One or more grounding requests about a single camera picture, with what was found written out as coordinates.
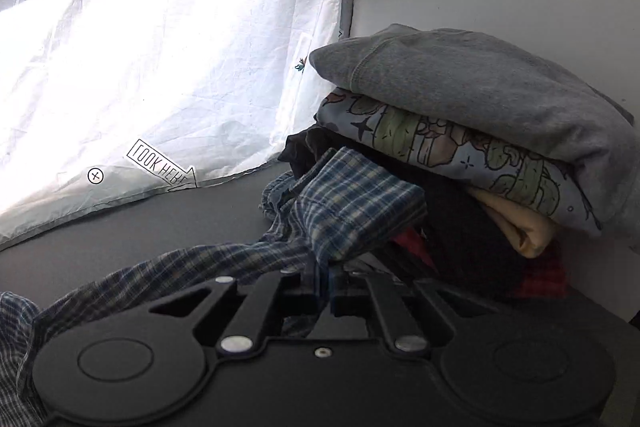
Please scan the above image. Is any red folded garment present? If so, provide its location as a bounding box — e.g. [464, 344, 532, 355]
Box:
[392, 227, 569, 301]

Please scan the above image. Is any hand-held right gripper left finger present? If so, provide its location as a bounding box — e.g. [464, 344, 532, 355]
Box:
[145, 269, 331, 356]

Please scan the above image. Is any white printed sheet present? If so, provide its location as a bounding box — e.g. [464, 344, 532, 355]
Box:
[0, 0, 364, 254]

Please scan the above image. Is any grey folded garment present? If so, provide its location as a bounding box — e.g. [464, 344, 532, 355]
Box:
[309, 23, 637, 224]

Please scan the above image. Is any blue plaid shirt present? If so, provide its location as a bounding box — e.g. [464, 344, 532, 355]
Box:
[0, 147, 429, 427]

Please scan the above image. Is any cream folded garment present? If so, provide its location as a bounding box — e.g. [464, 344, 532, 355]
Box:
[467, 186, 557, 259]

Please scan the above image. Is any cartoon print folded garment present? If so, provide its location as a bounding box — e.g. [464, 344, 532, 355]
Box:
[316, 89, 604, 239]

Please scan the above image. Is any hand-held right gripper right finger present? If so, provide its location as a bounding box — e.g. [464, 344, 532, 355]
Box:
[329, 270, 473, 354]

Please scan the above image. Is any stack of folded clothes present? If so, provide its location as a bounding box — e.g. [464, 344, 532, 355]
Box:
[277, 127, 533, 300]

